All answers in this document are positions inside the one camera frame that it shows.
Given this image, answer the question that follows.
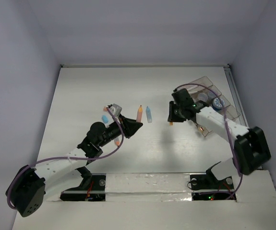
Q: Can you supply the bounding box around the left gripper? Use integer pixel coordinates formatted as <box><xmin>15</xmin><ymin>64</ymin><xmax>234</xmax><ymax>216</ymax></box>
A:
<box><xmin>97</xmin><ymin>114</ymin><xmax>142</xmax><ymax>147</ymax></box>

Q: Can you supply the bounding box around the clear paperclip jar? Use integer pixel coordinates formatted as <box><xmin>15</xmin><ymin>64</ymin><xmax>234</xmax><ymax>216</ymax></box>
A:
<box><xmin>197</xmin><ymin>92</ymin><xmax>208</xmax><ymax>102</ymax></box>
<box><xmin>207</xmin><ymin>91</ymin><xmax>217</xmax><ymax>100</ymax></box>

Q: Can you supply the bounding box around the blue paint jar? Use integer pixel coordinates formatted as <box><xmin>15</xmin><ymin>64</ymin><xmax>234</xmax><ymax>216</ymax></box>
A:
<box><xmin>212</xmin><ymin>97</ymin><xmax>225</xmax><ymax>111</ymax></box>

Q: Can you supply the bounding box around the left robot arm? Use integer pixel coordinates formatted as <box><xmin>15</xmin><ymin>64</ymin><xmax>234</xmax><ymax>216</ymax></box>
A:
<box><xmin>5</xmin><ymin>115</ymin><xmax>143</xmax><ymax>217</ymax></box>

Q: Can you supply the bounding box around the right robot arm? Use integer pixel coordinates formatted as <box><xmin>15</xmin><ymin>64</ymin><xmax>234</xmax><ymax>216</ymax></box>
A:
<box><xmin>168</xmin><ymin>89</ymin><xmax>271</xmax><ymax>188</ymax></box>

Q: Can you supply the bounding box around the blue highlighter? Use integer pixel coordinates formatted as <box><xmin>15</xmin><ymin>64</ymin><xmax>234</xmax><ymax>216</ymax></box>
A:
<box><xmin>145</xmin><ymin>106</ymin><xmax>152</xmax><ymax>123</ymax></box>

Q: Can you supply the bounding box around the blue highlighter cap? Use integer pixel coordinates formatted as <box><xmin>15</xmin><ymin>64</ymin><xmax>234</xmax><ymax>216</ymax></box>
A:
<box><xmin>101</xmin><ymin>115</ymin><xmax>109</xmax><ymax>124</ymax></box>

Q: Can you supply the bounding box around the clear four-compartment organizer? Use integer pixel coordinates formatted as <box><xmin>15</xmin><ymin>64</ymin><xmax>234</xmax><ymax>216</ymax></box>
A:
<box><xmin>188</xmin><ymin>76</ymin><xmax>241</xmax><ymax>138</ymax></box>

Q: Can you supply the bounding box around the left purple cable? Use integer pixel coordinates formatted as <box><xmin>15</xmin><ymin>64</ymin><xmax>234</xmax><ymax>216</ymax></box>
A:
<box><xmin>7</xmin><ymin>106</ymin><xmax>126</xmax><ymax>208</ymax></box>

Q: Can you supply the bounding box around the purple cable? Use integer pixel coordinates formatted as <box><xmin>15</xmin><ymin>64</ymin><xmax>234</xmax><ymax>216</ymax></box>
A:
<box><xmin>173</xmin><ymin>83</ymin><xmax>243</xmax><ymax>201</ymax></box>
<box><xmin>7</xmin><ymin>106</ymin><xmax>126</xmax><ymax>208</ymax></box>

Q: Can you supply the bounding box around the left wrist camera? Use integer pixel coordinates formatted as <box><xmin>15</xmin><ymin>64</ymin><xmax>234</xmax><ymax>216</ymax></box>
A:
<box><xmin>108</xmin><ymin>103</ymin><xmax>122</xmax><ymax>117</ymax></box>

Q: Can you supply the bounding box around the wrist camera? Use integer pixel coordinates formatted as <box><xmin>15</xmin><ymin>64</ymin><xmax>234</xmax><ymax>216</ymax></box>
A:
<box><xmin>187</xmin><ymin>85</ymin><xmax>199</xmax><ymax>95</ymax></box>
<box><xmin>108</xmin><ymin>103</ymin><xmax>122</xmax><ymax>117</ymax></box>

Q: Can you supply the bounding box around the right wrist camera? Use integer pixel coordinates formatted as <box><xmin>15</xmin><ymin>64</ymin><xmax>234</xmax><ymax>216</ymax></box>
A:
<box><xmin>187</xmin><ymin>85</ymin><xmax>199</xmax><ymax>95</ymax></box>

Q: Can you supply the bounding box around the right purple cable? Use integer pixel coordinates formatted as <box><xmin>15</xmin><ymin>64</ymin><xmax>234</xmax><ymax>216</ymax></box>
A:
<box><xmin>173</xmin><ymin>83</ymin><xmax>243</xmax><ymax>201</ymax></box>

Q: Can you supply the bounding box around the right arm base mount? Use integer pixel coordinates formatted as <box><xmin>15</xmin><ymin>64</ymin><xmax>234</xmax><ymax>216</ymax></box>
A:
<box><xmin>187</xmin><ymin>163</ymin><xmax>237</xmax><ymax>201</ymax></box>

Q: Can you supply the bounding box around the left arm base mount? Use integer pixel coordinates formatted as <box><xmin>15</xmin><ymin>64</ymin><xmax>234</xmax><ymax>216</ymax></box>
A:
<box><xmin>60</xmin><ymin>167</ymin><xmax>106</xmax><ymax>202</ymax></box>

